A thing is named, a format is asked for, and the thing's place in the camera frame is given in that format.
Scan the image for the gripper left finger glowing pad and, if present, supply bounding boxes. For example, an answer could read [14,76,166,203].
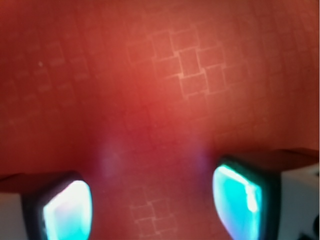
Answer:
[0,171,93,240]

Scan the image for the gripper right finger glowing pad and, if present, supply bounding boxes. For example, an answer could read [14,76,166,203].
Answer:
[212,148,320,240]

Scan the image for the red plastic tray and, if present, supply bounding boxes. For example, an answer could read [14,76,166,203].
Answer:
[0,0,320,240]

